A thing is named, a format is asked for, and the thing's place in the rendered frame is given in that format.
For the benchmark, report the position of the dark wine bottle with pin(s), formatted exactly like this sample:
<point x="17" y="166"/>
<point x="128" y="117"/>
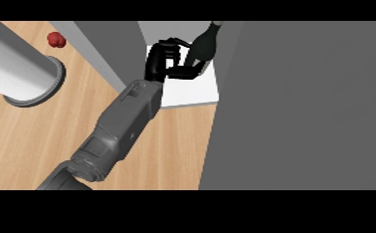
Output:
<point x="202" y="46"/>

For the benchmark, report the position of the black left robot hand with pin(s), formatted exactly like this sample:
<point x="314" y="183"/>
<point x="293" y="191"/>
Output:
<point x="160" y="64"/>

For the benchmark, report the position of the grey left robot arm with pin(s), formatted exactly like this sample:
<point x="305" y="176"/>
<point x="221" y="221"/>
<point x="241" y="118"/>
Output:
<point x="123" y="117"/>

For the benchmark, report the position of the pale grey rounded appliance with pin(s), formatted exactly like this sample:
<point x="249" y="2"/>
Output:
<point x="26" y="74"/>

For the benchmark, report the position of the large dark grey cabinet door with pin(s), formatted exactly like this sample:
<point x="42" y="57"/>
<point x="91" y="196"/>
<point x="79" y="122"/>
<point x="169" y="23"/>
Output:
<point x="293" y="106"/>

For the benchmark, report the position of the small red fruit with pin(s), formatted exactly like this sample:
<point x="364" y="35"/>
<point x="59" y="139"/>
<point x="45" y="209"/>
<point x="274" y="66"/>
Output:
<point x="56" y="40"/>

